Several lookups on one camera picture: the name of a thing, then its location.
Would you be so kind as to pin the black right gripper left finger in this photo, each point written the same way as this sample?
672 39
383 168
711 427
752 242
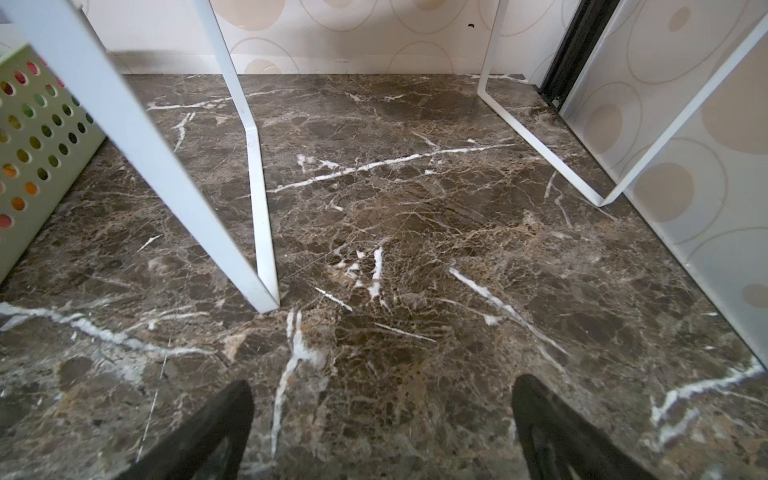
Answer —
208 445

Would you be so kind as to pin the light green perforated basket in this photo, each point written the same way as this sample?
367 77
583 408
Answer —
47 139

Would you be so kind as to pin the white wire wooden shelf rack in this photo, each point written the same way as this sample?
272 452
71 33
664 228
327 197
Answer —
57 30

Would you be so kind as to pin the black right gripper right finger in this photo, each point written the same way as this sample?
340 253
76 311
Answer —
558 443

